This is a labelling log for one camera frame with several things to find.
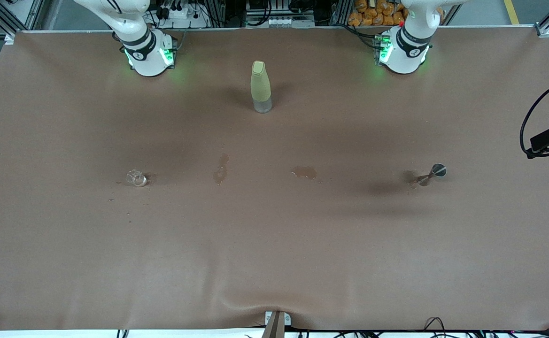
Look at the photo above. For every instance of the brown table mat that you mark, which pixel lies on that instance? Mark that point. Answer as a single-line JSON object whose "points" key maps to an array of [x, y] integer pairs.
{"points": [[274, 234]]}

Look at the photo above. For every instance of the steel double jigger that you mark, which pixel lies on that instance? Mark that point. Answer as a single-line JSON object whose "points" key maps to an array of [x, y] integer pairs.
{"points": [[438, 170]]}

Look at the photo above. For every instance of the metal clamp bracket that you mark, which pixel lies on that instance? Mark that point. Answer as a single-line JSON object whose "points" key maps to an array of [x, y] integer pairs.
{"points": [[276, 321]]}

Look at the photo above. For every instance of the white power strip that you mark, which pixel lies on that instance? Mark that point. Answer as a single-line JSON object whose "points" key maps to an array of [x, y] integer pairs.
{"points": [[182, 14]]}

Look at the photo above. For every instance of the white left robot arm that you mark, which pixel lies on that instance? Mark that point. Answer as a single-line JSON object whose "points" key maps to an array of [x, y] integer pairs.
{"points": [[405, 56]]}

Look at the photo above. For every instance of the pile of orange bags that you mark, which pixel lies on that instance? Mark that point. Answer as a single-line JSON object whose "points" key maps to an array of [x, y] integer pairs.
{"points": [[373, 14]]}

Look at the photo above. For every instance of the white terminal strip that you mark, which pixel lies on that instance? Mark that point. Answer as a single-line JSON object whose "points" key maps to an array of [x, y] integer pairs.
{"points": [[288, 22]]}

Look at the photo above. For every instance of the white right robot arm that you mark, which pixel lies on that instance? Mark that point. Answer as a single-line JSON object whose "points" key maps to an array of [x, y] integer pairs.
{"points": [[147, 61]]}

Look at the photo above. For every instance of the wide liquid puddle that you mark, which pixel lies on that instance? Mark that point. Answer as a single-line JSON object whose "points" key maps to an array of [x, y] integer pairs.
{"points": [[305, 172]]}

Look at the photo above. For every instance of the elongated liquid puddle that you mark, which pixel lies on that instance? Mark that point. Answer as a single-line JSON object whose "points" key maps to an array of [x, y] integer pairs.
{"points": [[221, 171]]}

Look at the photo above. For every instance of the small clear glass cup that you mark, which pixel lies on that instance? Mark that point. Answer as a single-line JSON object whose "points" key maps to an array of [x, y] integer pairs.
{"points": [[138, 179]]}

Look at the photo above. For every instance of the yellow-green frosted bottle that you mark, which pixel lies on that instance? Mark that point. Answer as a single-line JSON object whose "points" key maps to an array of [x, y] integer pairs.
{"points": [[260, 84]]}

